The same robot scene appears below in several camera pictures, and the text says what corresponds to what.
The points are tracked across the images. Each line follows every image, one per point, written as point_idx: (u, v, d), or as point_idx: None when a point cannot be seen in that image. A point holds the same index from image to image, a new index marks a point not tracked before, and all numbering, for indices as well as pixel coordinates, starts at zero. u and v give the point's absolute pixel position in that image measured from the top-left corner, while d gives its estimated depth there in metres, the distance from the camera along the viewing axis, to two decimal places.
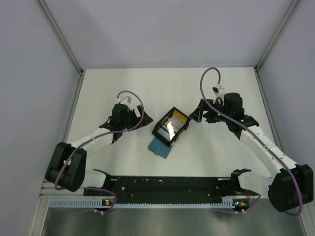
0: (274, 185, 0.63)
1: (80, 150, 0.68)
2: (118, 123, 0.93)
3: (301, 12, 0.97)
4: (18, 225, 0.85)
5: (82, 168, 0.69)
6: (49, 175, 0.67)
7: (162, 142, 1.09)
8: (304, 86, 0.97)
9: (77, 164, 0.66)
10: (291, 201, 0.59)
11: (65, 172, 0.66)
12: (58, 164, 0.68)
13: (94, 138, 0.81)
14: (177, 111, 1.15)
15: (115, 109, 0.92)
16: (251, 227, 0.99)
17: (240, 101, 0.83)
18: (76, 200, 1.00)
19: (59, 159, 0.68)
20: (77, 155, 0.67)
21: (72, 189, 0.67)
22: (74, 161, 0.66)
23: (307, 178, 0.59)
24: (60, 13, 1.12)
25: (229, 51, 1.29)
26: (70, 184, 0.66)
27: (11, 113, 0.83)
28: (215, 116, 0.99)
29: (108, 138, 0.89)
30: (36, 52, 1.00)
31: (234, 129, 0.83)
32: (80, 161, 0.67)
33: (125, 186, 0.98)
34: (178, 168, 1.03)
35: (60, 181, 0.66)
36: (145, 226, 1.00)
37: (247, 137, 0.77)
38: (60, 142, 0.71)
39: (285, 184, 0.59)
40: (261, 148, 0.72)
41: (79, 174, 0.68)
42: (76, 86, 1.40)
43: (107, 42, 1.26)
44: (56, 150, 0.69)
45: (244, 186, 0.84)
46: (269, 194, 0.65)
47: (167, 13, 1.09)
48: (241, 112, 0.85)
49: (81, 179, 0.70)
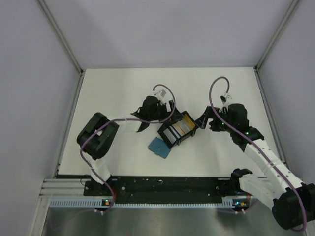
0: (279, 202, 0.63)
1: (114, 124, 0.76)
2: (146, 114, 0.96)
3: (302, 12, 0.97)
4: (18, 226, 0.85)
5: (111, 140, 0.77)
6: (80, 137, 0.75)
7: (164, 143, 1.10)
8: (304, 86, 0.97)
9: (108, 134, 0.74)
10: (296, 219, 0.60)
11: (95, 139, 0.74)
12: (91, 130, 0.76)
13: (126, 119, 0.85)
14: (187, 115, 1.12)
15: (146, 101, 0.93)
16: (251, 226, 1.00)
17: (245, 113, 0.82)
18: (76, 200, 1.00)
19: (93, 125, 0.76)
20: (110, 126, 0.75)
21: (95, 156, 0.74)
22: (107, 131, 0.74)
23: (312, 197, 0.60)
24: (60, 13, 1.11)
25: (229, 51, 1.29)
26: (95, 151, 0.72)
27: (10, 113, 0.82)
28: (220, 125, 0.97)
29: (137, 124, 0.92)
30: (36, 51, 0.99)
31: (238, 142, 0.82)
32: (112, 132, 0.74)
33: (125, 186, 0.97)
34: (179, 169, 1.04)
35: (87, 146, 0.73)
36: (146, 226, 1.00)
37: (252, 151, 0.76)
38: (98, 112, 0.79)
39: (291, 204, 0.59)
40: (267, 165, 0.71)
41: (107, 144, 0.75)
42: (76, 86, 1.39)
43: (107, 42, 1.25)
44: (94, 117, 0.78)
45: (243, 188, 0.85)
46: (274, 211, 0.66)
47: (167, 12, 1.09)
48: (246, 124, 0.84)
49: (106, 151, 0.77)
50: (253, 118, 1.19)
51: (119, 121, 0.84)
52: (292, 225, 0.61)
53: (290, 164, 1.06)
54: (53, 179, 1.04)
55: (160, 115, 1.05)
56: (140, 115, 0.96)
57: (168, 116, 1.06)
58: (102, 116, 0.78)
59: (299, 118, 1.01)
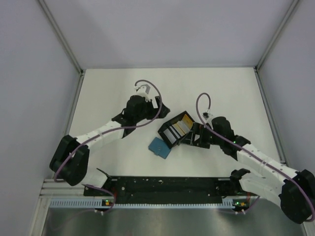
0: (284, 197, 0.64)
1: (83, 148, 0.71)
2: (132, 117, 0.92)
3: (302, 12, 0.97)
4: (18, 226, 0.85)
5: (83, 165, 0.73)
6: (52, 165, 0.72)
7: (164, 143, 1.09)
8: (304, 86, 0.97)
9: (77, 162, 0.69)
10: (305, 210, 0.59)
11: (66, 167, 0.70)
12: (61, 157, 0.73)
13: (102, 134, 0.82)
14: (187, 115, 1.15)
15: (130, 103, 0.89)
16: (251, 226, 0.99)
17: (228, 125, 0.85)
18: (76, 200, 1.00)
19: (62, 151, 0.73)
20: (78, 152, 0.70)
21: (71, 182, 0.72)
22: (76, 157, 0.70)
23: (311, 183, 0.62)
24: (60, 13, 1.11)
25: (229, 51, 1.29)
26: (69, 179, 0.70)
27: (11, 113, 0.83)
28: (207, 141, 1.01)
29: (118, 132, 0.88)
30: (35, 51, 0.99)
31: (230, 151, 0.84)
32: (81, 158, 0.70)
33: (125, 186, 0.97)
34: (179, 169, 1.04)
35: (61, 174, 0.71)
36: (146, 226, 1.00)
37: (243, 157, 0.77)
38: (66, 135, 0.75)
39: (293, 193, 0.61)
40: (260, 165, 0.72)
41: (79, 169, 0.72)
42: (76, 86, 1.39)
43: (107, 42, 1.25)
44: (62, 141, 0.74)
45: (246, 189, 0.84)
46: (284, 207, 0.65)
47: (167, 12, 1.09)
48: (231, 133, 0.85)
49: (82, 173, 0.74)
50: (253, 118, 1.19)
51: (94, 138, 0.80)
52: (304, 217, 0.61)
53: (291, 164, 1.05)
54: (53, 179, 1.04)
55: (147, 113, 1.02)
56: (126, 118, 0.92)
57: (154, 115, 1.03)
58: (71, 139, 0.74)
59: (299, 118, 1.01)
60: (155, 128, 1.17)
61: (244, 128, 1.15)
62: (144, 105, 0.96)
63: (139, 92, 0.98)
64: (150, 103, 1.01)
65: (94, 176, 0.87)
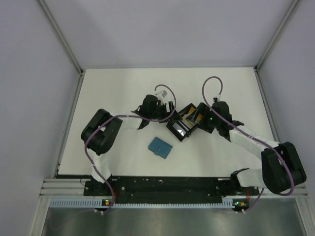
0: (264, 166, 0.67)
1: (117, 119, 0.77)
2: (147, 112, 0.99)
3: (301, 12, 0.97)
4: (17, 225, 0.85)
5: (114, 135, 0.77)
6: (83, 134, 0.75)
7: (164, 143, 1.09)
8: (304, 85, 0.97)
9: (112, 129, 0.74)
10: (284, 179, 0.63)
11: (99, 134, 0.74)
12: (95, 126, 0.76)
13: (129, 116, 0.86)
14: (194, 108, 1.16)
15: (146, 100, 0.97)
16: (252, 227, 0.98)
17: (227, 108, 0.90)
18: (76, 200, 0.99)
19: (97, 121, 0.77)
20: (113, 121, 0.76)
21: (99, 151, 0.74)
22: (110, 125, 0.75)
23: (291, 154, 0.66)
24: (60, 13, 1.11)
25: (229, 51, 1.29)
26: (100, 145, 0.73)
27: (10, 113, 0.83)
28: (207, 123, 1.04)
29: (137, 121, 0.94)
30: (36, 52, 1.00)
31: (224, 133, 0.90)
32: (116, 127, 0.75)
33: (125, 186, 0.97)
34: (179, 169, 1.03)
35: (92, 141, 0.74)
36: (145, 226, 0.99)
37: (236, 135, 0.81)
38: (101, 109, 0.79)
39: (271, 161, 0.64)
40: (247, 138, 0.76)
41: (110, 139, 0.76)
42: (76, 86, 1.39)
43: (107, 42, 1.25)
44: (97, 114, 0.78)
45: (244, 184, 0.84)
46: (265, 179, 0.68)
47: (167, 13, 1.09)
48: (229, 118, 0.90)
49: (110, 145, 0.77)
50: (253, 118, 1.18)
51: (122, 117, 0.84)
52: (282, 188, 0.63)
53: None
54: (53, 179, 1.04)
55: (159, 115, 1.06)
56: (141, 114, 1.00)
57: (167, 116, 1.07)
58: (106, 112, 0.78)
59: (299, 118, 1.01)
60: (154, 127, 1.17)
61: None
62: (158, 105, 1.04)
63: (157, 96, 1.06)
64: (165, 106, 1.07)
65: (104, 164, 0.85)
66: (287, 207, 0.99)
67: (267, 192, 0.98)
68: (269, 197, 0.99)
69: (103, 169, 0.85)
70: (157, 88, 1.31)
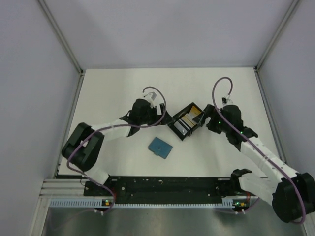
0: (277, 195, 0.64)
1: (98, 133, 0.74)
2: (137, 118, 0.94)
3: (301, 12, 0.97)
4: (17, 225, 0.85)
5: (97, 151, 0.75)
6: (65, 151, 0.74)
7: (164, 143, 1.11)
8: (304, 85, 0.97)
9: (93, 145, 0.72)
10: (296, 211, 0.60)
11: (80, 151, 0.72)
12: (76, 142, 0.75)
13: (113, 127, 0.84)
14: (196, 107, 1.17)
15: (136, 104, 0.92)
16: (252, 227, 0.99)
17: (238, 114, 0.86)
18: (76, 200, 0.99)
19: (78, 136, 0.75)
20: (94, 137, 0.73)
21: (81, 168, 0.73)
22: (91, 141, 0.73)
23: (308, 187, 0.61)
24: (60, 12, 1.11)
25: (229, 51, 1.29)
26: (81, 162, 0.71)
27: (10, 113, 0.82)
28: (216, 126, 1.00)
29: (126, 130, 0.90)
30: (36, 52, 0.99)
31: (234, 141, 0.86)
32: (97, 142, 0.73)
33: (125, 186, 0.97)
34: (179, 169, 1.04)
35: (74, 159, 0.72)
36: (145, 226, 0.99)
37: (247, 149, 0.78)
38: (82, 123, 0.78)
39: (287, 193, 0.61)
40: (261, 159, 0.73)
41: (93, 156, 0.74)
42: (76, 86, 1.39)
43: (107, 42, 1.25)
44: (78, 128, 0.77)
45: (243, 188, 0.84)
46: (274, 205, 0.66)
47: (167, 13, 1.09)
48: (240, 125, 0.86)
49: (93, 161, 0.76)
50: (253, 118, 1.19)
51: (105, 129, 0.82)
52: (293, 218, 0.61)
53: (290, 164, 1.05)
54: (53, 179, 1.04)
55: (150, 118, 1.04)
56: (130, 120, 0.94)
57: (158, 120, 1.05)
58: (86, 127, 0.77)
59: (299, 118, 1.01)
60: (154, 127, 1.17)
61: None
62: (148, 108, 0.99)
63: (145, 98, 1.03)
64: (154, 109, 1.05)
65: (98, 172, 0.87)
66: None
67: None
68: None
69: (97, 178, 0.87)
70: (146, 91, 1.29)
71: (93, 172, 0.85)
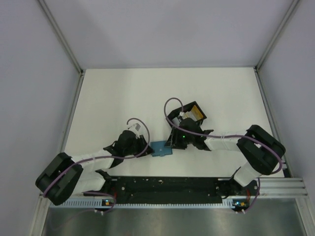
0: (246, 156, 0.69)
1: (78, 166, 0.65)
2: (122, 149, 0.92)
3: (301, 12, 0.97)
4: (17, 225, 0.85)
5: (75, 185, 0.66)
6: (39, 181, 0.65)
7: (163, 142, 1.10)
8: (304, 85, 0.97)
9: (69, 179, 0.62)
10: (268, 159, 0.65)
11: (55, 183, 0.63)
12: (52, 174, 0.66)
13: (95, 158, 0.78)
14: (196, 107, 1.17)
15: (122, 135, 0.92)
16: (252, 227, 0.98)
17: (193, 122, 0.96)
18: (77, 200, 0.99)
19: (55, 167, 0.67)
20: (72, 170, 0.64)
21: (55, 202, 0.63)
22: (68, 174, 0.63)
23: (261, 133, 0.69)
24: (60, 13, 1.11)
25: (229, 51, 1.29)
26: (55, 196, 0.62)
27: (10, 113, 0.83)
28: (183, 141, 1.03)
29: (108, 162, 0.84)
30: (36, 52, 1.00)
31: (202, 145, 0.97)
32: (74, 176, 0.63)
33: (125, 186, 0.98)
34: (178, 169, 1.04)
35: (47, 191, 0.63)
36: (145, 226, 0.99)
37: (211, 142, 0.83)
38: (62, 152, 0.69)
39: (250, 149, 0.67)
40: (221, 139, 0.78)
41: (69, 190, 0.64)
42: (76, 86, 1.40)
43: (107, 42, 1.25)
44: (56, 158, 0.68)
45: (244, 183, 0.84)
46: (254, 167, 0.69)
47: (167, 12, 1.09)
48: (199, 130, 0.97)
49: (70, 194, 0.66)
50: (253, 118, 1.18)
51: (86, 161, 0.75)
52: (271, 166, 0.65)
53: (291, 164, 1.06)
54: None
55: (136, 148, 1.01)
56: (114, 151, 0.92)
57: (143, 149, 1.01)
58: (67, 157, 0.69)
59: (299, 119, 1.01)
60: (154, 128, 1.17)
61: (244, 127, 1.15)
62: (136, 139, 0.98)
63: (131, 128, 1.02)
64: (140, 140, 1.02)
65: (88, 182, 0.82)
66: (287, 207, 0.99)
67: (267, 192, 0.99)
68: (269, 197, 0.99)
69: (89, 188, 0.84)
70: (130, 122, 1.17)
71: (83, 185, 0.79)
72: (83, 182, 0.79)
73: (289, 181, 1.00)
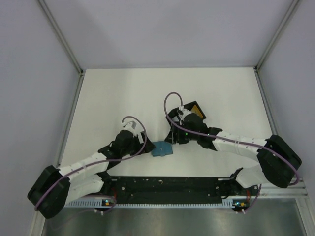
0: (263, 167, 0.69)
1: (65, 181, 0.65)
2: (119, 150, 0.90)
3: (301, 12, 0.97)
4: (17, 225, 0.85)
5: (65, 198, 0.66)
6: (30, 194, 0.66)
7: (162, 142, 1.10)
8: (304, 85, 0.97)
9: (56, 195, 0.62)
10: (286, 172, 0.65)
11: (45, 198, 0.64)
12: (41, 187, 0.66)
13: (85, 166, 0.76)
14: (197, 106, 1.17)
15: (119, 136, 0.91)
16: (253, 227, 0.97)
17: (199, 120, 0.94)
18: (76, 200, 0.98)
19: (43, 181, 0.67)
20: (59, 185, 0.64)
21: (47, 215, 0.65)
22: (55, 190, 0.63)
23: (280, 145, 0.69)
24: (60, 13, 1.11)
25: (229, 51, 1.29)
26: (46, 211, 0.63)
27: (10, 113, 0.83)
28: (186, 137, 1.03)
29: (103, 165, 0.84)
30: (36, 52, 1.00)
31: (207, 144, 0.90)
32: (61, 192, 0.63)
33: (125, 186, 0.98)
34: (178, 169, 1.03)
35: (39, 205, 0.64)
36: (145, 226, 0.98)
37: (220, 143, 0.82)
38: (48, 166, 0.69)
39: (270, 161, 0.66)
40: (235, 144, 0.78)
41: (59, 203, 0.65)
42: (75, 86, 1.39)
43: (107, 42, 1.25)
44: (44, 172, 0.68)
45: (245, 185, 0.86)
46: (268, 178, 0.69)
47: (167, 12, 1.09)
48: (204, 128, 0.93)
49: (62, 206, 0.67)
50: (253, 118, 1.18)
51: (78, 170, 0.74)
52: (288, 179, 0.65)
53: None
54: None
55: (134, 147, 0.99)
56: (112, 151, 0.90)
57: (141, 147, 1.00)
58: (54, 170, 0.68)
59: (299, 119, 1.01)
60: (154, 128, 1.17)
61: (244, 127, 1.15)
62: (133, 138, 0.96)
63: (126, 127, 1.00)
64: (137, 138, 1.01)
65: (85, 188, 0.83)
66: (287, 207, 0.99)
67: (267, 192, 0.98)
68: (269, 197, 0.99)
69: (86, 191, 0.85)
70: (125, 120, 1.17)
71: (78, 191, 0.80)
72: (78, 190, 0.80)
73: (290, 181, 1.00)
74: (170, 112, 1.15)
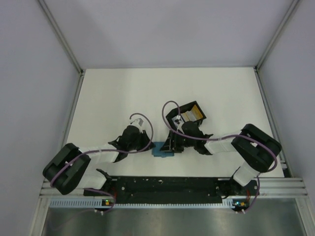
0: (242, 155, 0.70)
1: (85, 157, 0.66)
2: (126, 144, 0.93)
3: (301, 12, 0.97)
4: (17, 225, 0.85)
5: (82, 174, 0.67)
6: (47, 171, 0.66)
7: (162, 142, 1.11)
8: (304, 84, 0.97)
9: (77, 168, 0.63)
10: (263, 157, 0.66)
11: (63, 172, 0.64)
12: (59, 163, 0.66)
13: (101, 150, 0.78)
14: (196, 106, 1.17)
15: (127, 131, 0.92)
16: (252, 227, 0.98)
17: (196, 128, 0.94)
18: (76, 200, 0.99)
19: (62, 157, 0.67)
20: (80, 160, 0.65)
21: (63, 191, 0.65)
22: (76, 164, 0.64)
23: (255, 132, 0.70)
24: (60, 13, 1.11)
25: (229, 51, 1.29)
26: (63, 186, 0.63)
27: (10, 113, 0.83)
28: (182, 145, 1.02)
29: (113, 155, 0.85)
30: (36, 52, 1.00)
31: (203, 150, 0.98)
32: (82, 166, 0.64)
33: (125, 186, 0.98)
34: (179, 169, 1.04)
35: (55, 181, 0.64)
36: (145, 226, 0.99)
37: (210, 144, 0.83)
38: (70, 143, 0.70)
39: (244, 147, 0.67)
40: (219, 141, 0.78)
41: (77, 179, 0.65)
42: (76, 86, 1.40)
43: (107, 42, 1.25)
44: (64, 148, 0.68)
45: (244, 183, 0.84)
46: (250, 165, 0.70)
47: (167, 13, 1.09)
48: (201, 134, 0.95)
49: (78, 184, 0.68)
50: (253, 118, 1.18)
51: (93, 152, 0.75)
52: (267, 163, 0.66)
53: (290, 164, 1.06)
54: None
55: (140, 143, 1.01)
56: (118, 145, 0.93)
57: (146, 144, 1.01)
58: (74, 147, 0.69)
59: (299, 119, 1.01)
60: (155, 128, 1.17)
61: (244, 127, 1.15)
62: (140, 134, 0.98)
63: (134, 124, 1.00)
64: (143, 134, 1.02)
65: (91, 179, 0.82)
66: (287, 207, 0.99)
67: (267, 192, 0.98)
68: (269, 197, 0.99)
69: (89, 185, 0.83)
70: (133, 118, 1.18)
71: (86, 181, 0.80)
72: (87, 177, 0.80)
73: (290, 181, 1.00)
74: (170, 112, 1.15)
